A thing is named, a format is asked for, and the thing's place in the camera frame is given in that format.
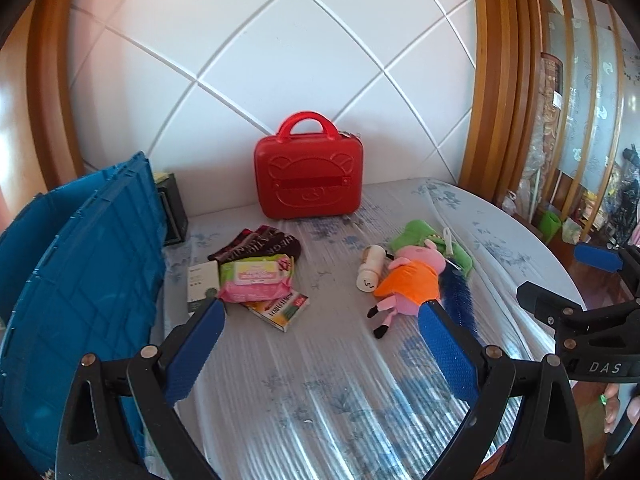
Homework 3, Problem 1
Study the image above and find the white cardboard box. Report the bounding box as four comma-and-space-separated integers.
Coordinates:
187, 261, 221, 317

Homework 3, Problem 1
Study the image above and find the green plush toy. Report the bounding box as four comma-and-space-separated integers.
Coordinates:
390, 220, 475, 277

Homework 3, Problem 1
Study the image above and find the person's right hand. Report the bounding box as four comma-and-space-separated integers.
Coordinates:
601, 384, 640, 435

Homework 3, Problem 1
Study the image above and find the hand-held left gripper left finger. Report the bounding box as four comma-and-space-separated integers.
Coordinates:
54, 299, 227, 480

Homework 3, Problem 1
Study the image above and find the white bottle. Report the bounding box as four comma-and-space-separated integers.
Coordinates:
356, 245, 387, 293

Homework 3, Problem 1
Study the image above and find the pink pig plush toy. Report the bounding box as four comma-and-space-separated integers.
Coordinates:
366, 240, 451, 339

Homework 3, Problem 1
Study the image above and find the wooden lattice glass door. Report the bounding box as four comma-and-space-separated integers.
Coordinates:
530, 0, 640, 241

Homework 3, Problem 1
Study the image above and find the wooden headboard frame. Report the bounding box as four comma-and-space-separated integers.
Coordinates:
25, 0, 546, 206

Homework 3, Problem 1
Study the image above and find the black bag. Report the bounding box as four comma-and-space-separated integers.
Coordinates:
606, 146, 640, 242

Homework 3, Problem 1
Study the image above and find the orange green cardboard box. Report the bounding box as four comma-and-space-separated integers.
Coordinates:
240, 291, 311, 333

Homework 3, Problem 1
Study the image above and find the white padded headboard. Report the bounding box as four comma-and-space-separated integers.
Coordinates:
67, 0, 478, 211

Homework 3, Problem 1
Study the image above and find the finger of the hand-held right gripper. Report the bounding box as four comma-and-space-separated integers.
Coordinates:
574, 243, 640, 301
516, 281, 640, 358

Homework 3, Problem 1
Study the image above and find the red hard-shell suitcase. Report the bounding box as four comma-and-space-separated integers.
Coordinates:
253, 111, 364, 220

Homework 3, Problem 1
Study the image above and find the black box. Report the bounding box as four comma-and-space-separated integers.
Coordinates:
154, 172, 190, 247

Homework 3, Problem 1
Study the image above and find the pink wet wipes pack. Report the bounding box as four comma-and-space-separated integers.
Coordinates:
218, 254, 295, 304

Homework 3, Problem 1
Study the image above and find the green cup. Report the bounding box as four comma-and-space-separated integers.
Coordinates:
541, 210, 564, 241

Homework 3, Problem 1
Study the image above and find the blue bottle brush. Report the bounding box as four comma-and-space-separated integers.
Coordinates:
439, 227, 478, 336

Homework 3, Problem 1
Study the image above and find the blue plastic storage crate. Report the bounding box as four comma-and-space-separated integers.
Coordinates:
0, 151, 167, 471

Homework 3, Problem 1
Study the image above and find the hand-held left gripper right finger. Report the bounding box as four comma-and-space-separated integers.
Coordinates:
417, 301, 586, 480

